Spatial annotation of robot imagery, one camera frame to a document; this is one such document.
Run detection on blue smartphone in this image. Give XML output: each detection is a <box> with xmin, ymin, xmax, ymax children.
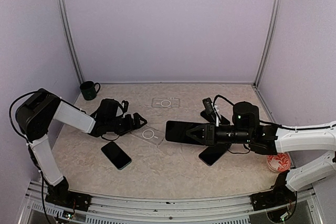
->
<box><xmin>165</xmin><ymin>121</ymin><xmax>214</xmax><ymax>145</ymax></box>

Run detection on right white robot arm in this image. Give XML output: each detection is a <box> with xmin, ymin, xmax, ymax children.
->
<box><xmin>186</xmin><ymin>101</ymin><xmax>335</xmax><ymax>205</ymax></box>

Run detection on front aluminium rail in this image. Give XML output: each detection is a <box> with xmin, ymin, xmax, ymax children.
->
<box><xmin>15</xmin><ymin>182</ymin><xmax>323</xmax><ymax>224</ymax></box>

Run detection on clear camera-cutout phone case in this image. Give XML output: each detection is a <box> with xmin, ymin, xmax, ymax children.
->
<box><xmin>152</xmin><ymin>98</ymin><xmax>181</xmax><ymax>109</ymax></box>

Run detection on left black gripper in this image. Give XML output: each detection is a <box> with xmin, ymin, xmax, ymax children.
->
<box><xmin>107</xmin><ymin>112</ymin><xmax>147</xmax><ymax>136</ymax></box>

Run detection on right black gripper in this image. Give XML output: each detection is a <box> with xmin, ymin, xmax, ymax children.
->
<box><xmin>187</xmin><ymin>122</ymin><xmax>253</xmax><ymax>146</ymax></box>

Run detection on right aluminium frame post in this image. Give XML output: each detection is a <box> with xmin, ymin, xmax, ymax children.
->
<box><xmin>254</xmin><ymin>0</ymin><xmax>281</xmax><ymax>89</ymax></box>

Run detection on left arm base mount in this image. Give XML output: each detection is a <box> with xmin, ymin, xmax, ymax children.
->
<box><xmin>46</xmin><ymin>177</ymin><xmax>92</xmax><ymax>212</ymax></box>

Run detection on left aluminium frame post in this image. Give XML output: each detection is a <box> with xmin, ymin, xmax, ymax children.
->
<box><xmin>57</xmin><ymin>0</ymin><xmax>85</xmax><ymax>84</ymax></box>

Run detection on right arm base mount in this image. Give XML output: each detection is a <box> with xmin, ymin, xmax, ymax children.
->
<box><xmin>250</xmin><ymin>180</ymin><xmax>297</xmax><ymax>211</ymax></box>

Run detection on purple-edged smartphone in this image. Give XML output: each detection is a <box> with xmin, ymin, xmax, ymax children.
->
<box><xmin>198</xmin><ymin>144</ymin><xmax>230</xmax><ymax>166</ymax></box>

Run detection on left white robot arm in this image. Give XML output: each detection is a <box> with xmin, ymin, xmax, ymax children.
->
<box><xmin>9</xmin><ymin>88</ymin><xmax>147</xmax><ymax>206</ymax></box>

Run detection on teal-edged smartphone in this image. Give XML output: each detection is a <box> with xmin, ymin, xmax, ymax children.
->
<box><xmin>101</xmin><ymin>142</ymin><xmax>132</xmax><ymax>170</ymax></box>

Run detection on aluminium frame post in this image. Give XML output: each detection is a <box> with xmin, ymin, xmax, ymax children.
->
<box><xmin>57</xmin><ymin>0</ymin><xmax>85</xmax><ymax>84</ymax></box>
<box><xmin>254</xmin><ymin>0</ymin><xmax>281</xmax><ymax>89</ymax></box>

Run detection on clear magsafe phone case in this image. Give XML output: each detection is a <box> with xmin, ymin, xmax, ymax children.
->
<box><xmin>131</xmin><ymin>126</ymin><xmax>165</xmax><ymax>146</ymax></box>

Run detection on dark green mug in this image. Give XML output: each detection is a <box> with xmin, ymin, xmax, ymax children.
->
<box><xmin>80</xmin><ymin>81</ymin><xmax>101</xmax><ymax>101</ymax></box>

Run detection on black phone case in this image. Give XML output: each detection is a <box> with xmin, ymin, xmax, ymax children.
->
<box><xmin>200</xmin><ymin>110</ymin><xmax>230</xmax><ymax>125</ymax></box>

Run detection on red white patterned bowl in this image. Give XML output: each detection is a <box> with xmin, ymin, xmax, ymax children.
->
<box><xmin>266</xmin><ymin>153</ymin><xmax>291</xmax><ymax>173</ymax></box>

